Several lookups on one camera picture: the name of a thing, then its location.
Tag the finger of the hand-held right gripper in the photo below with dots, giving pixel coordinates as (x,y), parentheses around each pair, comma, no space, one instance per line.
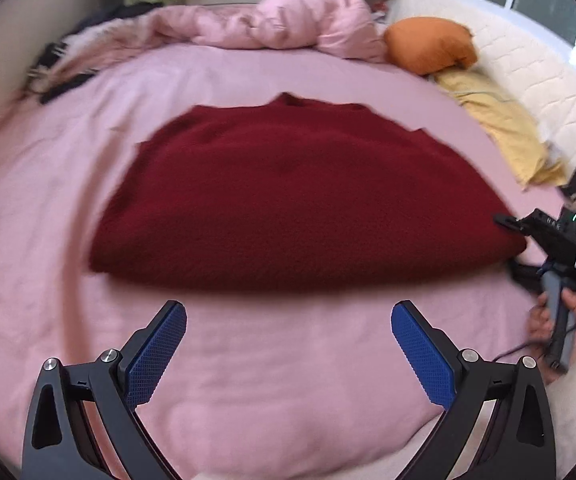
(525,274)
(513,222)

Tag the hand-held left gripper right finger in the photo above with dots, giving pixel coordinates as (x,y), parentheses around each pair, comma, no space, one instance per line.
(420,355)

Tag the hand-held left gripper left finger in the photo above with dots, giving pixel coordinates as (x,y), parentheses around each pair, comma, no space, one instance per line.
(155,355)

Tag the dark red knit sweater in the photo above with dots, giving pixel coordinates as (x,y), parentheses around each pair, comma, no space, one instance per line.
(293,200)

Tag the dark clothes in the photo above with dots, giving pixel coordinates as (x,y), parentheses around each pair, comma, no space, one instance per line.
(118,14)

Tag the person's right hand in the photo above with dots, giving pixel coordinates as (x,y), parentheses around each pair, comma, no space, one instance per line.
(538,325)

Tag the black phone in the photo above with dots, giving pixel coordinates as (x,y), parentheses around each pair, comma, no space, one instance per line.
(575,180)

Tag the yellow cloth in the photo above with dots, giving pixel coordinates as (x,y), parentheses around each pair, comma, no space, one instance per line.
(498,110)

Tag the white fluffy blanket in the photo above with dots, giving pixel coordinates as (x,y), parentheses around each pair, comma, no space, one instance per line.
(543,70)

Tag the orange pillow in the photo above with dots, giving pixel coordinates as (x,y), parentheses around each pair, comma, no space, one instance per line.
(428,45)

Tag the pink bed sheet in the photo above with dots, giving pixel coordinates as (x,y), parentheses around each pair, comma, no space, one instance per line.
(68,130)

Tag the pink crumpled duvet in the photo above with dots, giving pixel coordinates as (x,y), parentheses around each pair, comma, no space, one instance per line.
(293,20)

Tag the black clothing at bed edge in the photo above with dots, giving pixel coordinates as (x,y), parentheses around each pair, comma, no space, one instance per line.
(113,42)

